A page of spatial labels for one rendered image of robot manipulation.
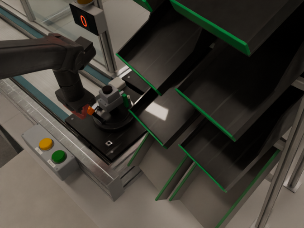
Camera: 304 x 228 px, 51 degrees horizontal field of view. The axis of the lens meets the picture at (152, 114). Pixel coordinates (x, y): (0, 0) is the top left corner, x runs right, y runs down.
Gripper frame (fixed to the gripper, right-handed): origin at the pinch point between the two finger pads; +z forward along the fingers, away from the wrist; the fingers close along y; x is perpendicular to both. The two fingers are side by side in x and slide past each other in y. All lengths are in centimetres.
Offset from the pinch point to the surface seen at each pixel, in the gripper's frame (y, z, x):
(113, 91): -1.8, -2.6, -11.1
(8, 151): 110, 107, 15
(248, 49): -48, -46, -1
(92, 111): -1.1, -0.6, -2.9
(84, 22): 18.5, -13.8, -19.3
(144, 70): -26.7, -29.7, -3.5
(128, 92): 4.4, 8.9, -20.6
